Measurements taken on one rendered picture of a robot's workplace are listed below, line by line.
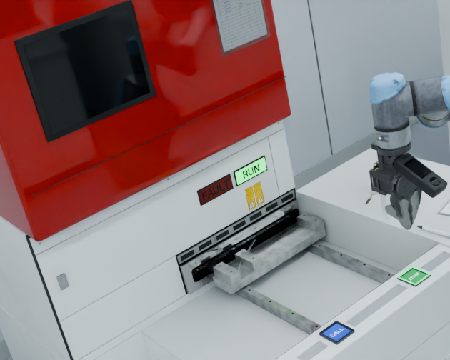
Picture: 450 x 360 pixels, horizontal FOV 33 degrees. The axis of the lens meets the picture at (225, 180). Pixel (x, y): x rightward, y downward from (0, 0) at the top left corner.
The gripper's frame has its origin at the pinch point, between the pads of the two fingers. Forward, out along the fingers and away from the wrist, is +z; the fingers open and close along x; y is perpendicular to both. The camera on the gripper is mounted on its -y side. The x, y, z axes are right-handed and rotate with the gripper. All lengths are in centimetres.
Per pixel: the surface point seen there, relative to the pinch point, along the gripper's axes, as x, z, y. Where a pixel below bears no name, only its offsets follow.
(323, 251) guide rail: -8.0, 25.9, 41.4
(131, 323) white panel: 48, 25, 59
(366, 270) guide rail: -8.0, 26.3, 24.9
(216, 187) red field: 12, 0, 58
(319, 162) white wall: -153, 101, 206
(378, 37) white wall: -215, 45, 207
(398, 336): 12.2, 21.9, -4.0
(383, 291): 8.2, 14.7, 2.9
